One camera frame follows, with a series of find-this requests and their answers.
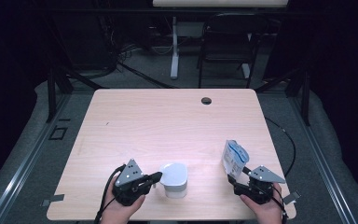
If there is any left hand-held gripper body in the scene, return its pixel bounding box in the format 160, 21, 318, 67
111, 158, 152, 207

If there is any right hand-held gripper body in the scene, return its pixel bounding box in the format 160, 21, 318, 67
234, 165, 287, 205

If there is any white pouch with blue print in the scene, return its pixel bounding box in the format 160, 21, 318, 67
221, 139, 250, 180

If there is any clear plastic measuring cup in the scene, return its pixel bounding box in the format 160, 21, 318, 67
158, 161, 188, 200

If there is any person's right hand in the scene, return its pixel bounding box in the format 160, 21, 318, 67
240, 182, 283, 224

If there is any person's left hand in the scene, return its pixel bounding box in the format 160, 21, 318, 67
101, 176, 146, 224

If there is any black metal stand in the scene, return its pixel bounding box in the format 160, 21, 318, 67
45, 66, 76, 123
255, 66, 311, 127

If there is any black folding chair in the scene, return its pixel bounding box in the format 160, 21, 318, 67
197, 12, 269, 89

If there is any white desk leg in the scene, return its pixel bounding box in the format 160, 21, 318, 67
170, 16, 181, 80

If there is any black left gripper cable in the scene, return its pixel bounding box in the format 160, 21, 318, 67
93, 163, 127, 224

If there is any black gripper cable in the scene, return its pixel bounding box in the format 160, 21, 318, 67
93, 163, 127, 224
271, 186, 289, 224

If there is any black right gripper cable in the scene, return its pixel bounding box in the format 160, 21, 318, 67
271, 186, 289, 224

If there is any black floor cable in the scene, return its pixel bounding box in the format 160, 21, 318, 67
264, 116, 296, 178

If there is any aluminium floor rail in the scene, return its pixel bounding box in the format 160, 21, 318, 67
0, 92, 73, 224
287, 92, 358, 224

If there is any bundle of floor cables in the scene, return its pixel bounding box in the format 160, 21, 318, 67
113, 43, 176, 90

